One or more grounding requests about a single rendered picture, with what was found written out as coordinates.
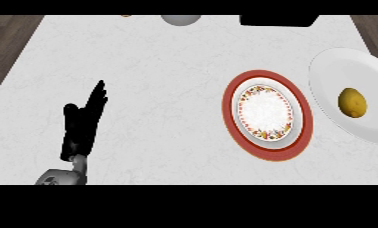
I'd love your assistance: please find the grey round bowl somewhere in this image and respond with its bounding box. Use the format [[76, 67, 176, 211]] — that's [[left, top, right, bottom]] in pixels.
[[160, 14, 203, 26]]

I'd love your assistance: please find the red-rimmed floral plate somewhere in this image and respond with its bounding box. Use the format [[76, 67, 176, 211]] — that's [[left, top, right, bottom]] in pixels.
[[221, 69, 315, 163]]

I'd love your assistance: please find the plain white plate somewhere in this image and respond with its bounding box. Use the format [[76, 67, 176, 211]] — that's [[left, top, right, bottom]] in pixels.
[[308, 47, 378, 145]]

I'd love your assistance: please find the black appliance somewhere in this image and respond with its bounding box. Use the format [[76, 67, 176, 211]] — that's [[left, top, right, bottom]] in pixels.
[[240, 14, 321, 28]]

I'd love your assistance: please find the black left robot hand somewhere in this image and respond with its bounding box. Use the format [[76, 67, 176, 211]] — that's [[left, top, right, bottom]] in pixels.
[[60, 79, 110, 163]]

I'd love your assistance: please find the yellow lemon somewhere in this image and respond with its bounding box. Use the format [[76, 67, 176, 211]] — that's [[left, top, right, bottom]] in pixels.
[[337, 87, 370, 119]]

